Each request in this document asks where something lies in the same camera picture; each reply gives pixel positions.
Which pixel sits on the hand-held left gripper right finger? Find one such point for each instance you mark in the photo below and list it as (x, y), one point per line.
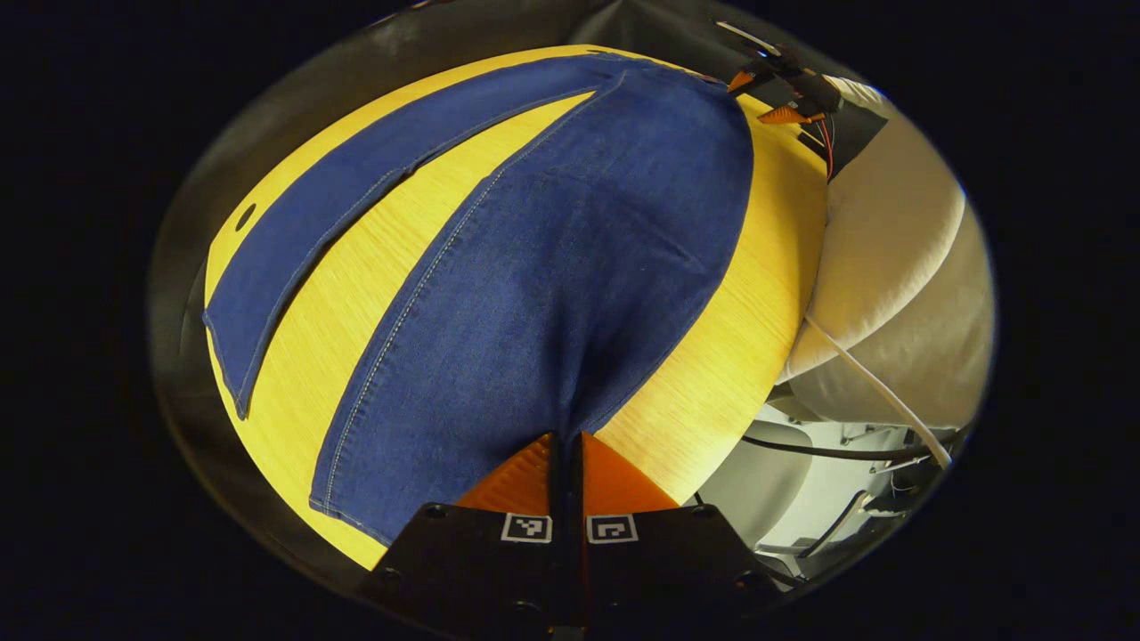
(659, 565)

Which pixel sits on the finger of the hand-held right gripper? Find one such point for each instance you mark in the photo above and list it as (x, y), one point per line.
(785, 114)
(742, 82)

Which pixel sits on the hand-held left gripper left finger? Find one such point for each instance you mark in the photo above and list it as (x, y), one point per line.
(481, 570)

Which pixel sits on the blue jeans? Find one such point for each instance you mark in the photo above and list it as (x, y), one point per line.
(552, 294)

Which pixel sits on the white chair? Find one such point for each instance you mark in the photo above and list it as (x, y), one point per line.
(757, 481)

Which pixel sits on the person's white-clothed torso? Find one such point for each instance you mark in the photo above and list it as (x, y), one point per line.
(926, 356)

